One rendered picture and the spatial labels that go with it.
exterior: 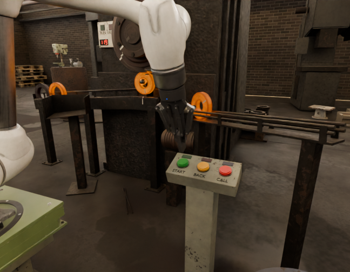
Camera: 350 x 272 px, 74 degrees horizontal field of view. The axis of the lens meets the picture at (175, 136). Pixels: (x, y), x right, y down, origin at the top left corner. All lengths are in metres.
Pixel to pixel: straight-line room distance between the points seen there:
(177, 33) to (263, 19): 7.07
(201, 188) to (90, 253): 0.80
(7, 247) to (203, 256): 0.63
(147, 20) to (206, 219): 0.64
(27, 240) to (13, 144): 0.33
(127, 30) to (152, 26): 1.04
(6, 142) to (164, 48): 0.67
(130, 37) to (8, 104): 0.87
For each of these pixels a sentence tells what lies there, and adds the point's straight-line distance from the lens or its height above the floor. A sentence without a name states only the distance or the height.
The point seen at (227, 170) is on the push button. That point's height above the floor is 0.61.
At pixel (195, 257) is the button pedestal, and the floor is 0.25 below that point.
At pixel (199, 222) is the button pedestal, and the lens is 0.87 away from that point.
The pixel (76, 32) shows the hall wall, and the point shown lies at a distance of 10.85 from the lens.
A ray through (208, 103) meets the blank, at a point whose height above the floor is 0.73.
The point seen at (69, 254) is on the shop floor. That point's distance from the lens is 1.45.
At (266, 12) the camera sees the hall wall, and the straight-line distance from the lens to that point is 7.65.
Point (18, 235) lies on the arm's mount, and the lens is 0.92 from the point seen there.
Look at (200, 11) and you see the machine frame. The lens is 1.67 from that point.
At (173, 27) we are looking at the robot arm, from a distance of 0.58.
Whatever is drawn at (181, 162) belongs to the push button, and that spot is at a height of 0.61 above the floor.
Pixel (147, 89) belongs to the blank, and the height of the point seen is 0.76.
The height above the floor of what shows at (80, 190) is 0.01.
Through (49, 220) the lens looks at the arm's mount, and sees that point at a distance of 0.98.
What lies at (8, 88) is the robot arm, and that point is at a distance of 0.98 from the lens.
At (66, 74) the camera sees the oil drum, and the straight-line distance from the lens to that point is 4.39.
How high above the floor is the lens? 0.94
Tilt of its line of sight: 17 degrees down
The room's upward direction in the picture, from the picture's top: straight up
